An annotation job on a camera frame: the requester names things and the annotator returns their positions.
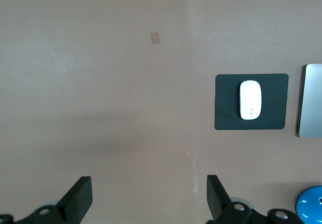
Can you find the silver closed laptop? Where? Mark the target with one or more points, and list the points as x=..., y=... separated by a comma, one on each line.
x=312, y=100

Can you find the black mouse pad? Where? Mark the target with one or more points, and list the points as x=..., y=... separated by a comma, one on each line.
x=226, y=103

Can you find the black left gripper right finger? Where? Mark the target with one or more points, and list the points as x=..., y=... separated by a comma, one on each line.
x=219, y=204

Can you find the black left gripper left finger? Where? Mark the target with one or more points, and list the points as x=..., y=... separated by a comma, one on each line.
x=79, y=201

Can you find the white computer mouse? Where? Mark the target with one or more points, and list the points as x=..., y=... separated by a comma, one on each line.
x=250, y=99

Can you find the small brown tape patch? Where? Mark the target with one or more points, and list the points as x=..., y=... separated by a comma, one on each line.
x=155, y=37

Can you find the blue desk lamp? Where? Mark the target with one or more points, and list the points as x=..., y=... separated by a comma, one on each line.
x=309, y=206

